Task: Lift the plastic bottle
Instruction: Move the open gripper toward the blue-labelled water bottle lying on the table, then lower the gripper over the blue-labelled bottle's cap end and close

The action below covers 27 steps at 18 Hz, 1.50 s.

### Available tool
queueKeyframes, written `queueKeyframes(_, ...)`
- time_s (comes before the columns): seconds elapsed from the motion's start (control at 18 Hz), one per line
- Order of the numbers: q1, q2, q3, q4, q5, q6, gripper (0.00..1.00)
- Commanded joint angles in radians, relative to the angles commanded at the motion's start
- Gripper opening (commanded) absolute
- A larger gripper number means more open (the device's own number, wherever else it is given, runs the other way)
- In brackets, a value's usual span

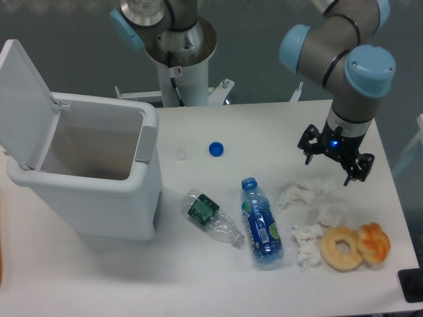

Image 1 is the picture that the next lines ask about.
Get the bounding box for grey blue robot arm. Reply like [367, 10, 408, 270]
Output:
[110, 1, 396, 181]

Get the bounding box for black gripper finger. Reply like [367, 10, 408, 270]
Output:
[297, 124, 321, 164]
[342, 153, 375, 186]

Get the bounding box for white bottle cap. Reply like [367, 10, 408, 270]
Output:
[174, 149, 188, 160]

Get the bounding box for white bin lid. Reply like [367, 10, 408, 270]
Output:
[1, 40, 61, 170]

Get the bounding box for black device at edge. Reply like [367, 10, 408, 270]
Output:
[398, 268, 422, 303]

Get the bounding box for blue plastic bottle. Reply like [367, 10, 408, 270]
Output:
[241, 177, 284, 270]

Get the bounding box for orange twisted bread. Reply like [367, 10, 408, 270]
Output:
[357, 222, 391, 265]

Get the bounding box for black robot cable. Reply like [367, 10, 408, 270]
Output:
[167, 51, 186, 107]

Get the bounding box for blue bottle cap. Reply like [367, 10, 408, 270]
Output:
[208, 141, 224, 157]

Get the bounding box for small crumpled white tissue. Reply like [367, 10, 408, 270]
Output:
[291, 224, 323, 270]

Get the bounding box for white frame at right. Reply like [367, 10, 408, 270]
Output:
[391, 114, 422, 178]

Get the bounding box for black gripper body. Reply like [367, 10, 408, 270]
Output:
[312, 123, 366, 166]

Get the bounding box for white trash bin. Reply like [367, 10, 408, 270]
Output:
[6, 93, 163, 241]

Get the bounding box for large crumpled white tissue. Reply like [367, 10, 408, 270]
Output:
[277, 176, 349, 227]

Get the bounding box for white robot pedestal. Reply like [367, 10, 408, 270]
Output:
[114, 18, 237, 108]

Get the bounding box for ring donut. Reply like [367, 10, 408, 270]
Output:
[319, 227, 363, 271]

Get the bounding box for clear green-label plastic bottle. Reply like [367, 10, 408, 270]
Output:
[180, 188, 245, 248]

